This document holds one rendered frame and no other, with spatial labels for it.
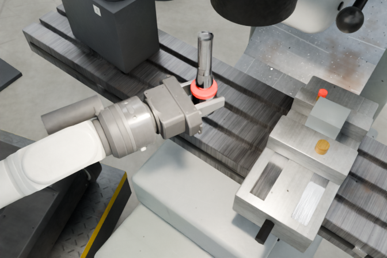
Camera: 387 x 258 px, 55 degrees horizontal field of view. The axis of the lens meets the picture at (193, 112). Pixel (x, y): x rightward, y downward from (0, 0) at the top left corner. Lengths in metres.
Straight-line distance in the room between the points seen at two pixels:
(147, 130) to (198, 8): 2.17
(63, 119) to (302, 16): 0.38
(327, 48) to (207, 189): 0.48
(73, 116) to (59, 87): 1.71
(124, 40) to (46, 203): 0.59
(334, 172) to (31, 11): 2.52
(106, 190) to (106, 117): 0.84
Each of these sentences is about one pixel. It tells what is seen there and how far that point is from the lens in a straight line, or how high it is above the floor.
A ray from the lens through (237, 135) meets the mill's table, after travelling 0.83.
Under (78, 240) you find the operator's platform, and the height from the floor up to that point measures 0.40.
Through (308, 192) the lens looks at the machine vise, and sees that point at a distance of 0.71.
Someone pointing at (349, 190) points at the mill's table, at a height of 0.97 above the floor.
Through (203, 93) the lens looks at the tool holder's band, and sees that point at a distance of 0.64.
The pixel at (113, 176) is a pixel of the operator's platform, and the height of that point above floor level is 0.40.
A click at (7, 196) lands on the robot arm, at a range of 0.62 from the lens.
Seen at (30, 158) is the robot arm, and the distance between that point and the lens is 0.58.
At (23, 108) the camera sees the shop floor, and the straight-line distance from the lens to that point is 2.30.
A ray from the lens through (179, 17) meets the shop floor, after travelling 2.65.
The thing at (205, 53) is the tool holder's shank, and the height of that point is 1.25.
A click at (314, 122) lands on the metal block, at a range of 0.72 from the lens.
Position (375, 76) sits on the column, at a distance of 1.13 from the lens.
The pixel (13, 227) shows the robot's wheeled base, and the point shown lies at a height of 0.59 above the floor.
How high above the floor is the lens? 1.65
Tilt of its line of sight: 53 degrees down
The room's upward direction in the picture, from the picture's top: straight up
